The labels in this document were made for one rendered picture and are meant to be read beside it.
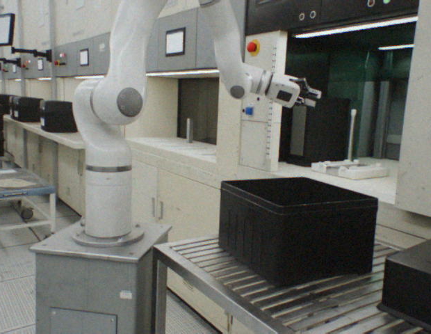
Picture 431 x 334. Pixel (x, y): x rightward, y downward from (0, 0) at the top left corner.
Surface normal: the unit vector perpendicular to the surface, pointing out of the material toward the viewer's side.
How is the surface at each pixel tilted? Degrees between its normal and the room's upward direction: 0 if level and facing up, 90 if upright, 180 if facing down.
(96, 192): 90
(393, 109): 90
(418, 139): 90
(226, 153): 90
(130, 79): 63
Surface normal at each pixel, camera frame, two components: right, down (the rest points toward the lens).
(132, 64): 0.69, -0.29
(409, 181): -0.83, 0.05
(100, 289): -0.18, 0.14
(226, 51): -0.40, -0.18
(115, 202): 0.52, 0.14
